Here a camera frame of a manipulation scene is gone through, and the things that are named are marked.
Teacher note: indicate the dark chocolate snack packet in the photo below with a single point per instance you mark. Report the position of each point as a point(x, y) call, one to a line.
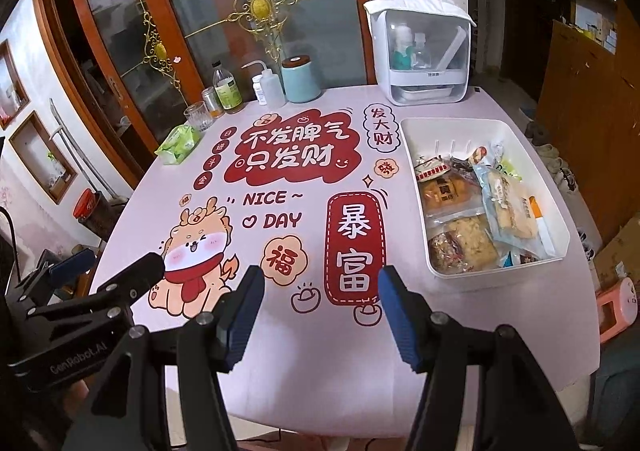
point(530, 258)

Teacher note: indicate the red bucket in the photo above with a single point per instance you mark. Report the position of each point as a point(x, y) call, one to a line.
point(86, 203)

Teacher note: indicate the small metal lid jar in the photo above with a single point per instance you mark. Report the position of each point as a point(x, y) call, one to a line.
point(212, 102)

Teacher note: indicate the blue foil snack packet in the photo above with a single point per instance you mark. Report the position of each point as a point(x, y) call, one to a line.
point(509, 258)

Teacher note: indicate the white and red snack packet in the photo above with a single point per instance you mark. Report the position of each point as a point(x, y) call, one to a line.
point(435, 168)

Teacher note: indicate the white pill bottle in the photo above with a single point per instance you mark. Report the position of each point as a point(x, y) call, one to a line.
point(258, 91)

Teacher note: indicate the green tissue pack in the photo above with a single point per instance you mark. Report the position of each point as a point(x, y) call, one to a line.
point(179, 143)

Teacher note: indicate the cardboard box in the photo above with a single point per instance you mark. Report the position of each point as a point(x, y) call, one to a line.
point(617, 251)

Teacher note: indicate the green label glass bottle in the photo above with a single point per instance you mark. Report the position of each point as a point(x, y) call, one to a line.
point(229, 91)

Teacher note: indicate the yellow cake packet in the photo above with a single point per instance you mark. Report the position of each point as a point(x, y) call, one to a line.
point(510, 211)

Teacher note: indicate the pink stool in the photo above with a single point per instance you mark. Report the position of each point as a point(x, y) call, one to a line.
point(615, 308)

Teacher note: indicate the clear drinking glass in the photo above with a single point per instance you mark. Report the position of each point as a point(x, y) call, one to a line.
point(197, 117)

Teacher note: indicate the small gold door ornament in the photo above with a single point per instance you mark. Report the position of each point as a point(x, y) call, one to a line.
point(160, 51)

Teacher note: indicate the clear nut brittle packet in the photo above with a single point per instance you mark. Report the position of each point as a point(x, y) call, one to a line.
point(444, 251)

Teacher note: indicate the white clear-front storage box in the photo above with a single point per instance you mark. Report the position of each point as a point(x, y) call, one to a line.
point(420, 56)

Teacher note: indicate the white and orange bar packet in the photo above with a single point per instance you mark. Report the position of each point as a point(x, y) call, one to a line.
point(542, 226)

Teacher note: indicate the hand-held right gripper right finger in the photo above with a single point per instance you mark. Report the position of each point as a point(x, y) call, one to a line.
point(400, 316)

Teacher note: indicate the large gold door ornament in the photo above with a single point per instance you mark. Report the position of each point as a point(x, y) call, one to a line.
point(260, 6)

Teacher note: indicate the clear yellow bread packet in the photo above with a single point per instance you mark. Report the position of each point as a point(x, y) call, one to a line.
point(445, 196)

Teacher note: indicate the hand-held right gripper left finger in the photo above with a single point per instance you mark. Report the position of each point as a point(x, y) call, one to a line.
point(245, 316)

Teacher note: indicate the small green snack packet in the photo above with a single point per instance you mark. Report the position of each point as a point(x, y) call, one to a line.
point(511, 168)

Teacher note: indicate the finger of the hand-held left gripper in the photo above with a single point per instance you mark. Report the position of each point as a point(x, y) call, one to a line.
point(72, 265)
point(132, 276)

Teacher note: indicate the wooden cabinet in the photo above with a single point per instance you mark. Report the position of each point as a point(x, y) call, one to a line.
point(585, 106)

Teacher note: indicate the white plastic bin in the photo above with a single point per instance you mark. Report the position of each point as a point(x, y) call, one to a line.
point(450, 131)

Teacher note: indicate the wooden picture frame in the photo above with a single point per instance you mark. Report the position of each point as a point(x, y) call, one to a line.
point(42, 156)

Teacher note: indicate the light blue canister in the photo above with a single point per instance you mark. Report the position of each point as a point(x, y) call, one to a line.
point(301, 81)

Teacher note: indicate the wooden framed glass door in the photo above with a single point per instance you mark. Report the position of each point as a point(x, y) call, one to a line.
point(125, 6)

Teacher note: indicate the square yellow crisp packet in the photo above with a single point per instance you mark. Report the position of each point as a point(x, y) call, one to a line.
point(472, 243)

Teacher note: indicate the clear squeeze wash bottle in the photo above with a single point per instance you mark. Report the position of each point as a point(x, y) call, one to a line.
point(272, 88)

